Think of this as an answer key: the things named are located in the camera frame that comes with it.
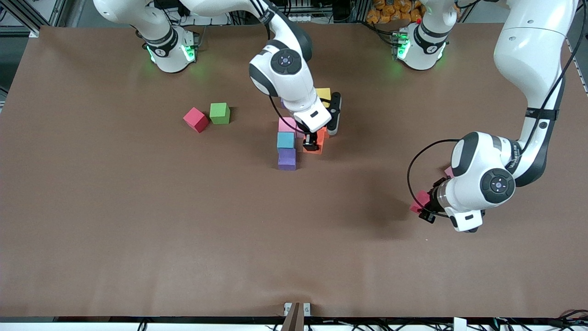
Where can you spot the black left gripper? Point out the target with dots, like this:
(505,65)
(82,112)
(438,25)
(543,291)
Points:
(433,198)

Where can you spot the brown table cover sheet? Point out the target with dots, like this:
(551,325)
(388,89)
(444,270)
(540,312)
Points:
(294,266)

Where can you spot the green foam cube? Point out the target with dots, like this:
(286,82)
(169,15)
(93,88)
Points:
(219,113)

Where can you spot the orange mesh bag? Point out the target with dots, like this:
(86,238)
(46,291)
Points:
(390,11)

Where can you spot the white power strip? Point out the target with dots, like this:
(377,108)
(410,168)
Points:
(206,20)

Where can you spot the purple foam cube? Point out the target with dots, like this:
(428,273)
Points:
(287,159)

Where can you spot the orange foam cube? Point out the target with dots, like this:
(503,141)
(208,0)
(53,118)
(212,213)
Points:
(318,148)
(324,132)

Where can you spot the metal clamp bracket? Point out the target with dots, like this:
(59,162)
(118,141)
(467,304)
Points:
(296,317)

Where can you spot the red foam cube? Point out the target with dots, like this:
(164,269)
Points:
(196,120)
(420,202)

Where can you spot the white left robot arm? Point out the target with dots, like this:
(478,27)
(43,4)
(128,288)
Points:
(528,50)

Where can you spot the blue foam cube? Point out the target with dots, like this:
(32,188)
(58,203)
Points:
(285,140)

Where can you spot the yellow foam cube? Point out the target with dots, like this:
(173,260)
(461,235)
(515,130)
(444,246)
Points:
(324,93)

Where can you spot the pink foam cube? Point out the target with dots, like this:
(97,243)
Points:
(287,124)
(449,172)

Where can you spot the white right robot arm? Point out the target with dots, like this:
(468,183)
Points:
(285,78)

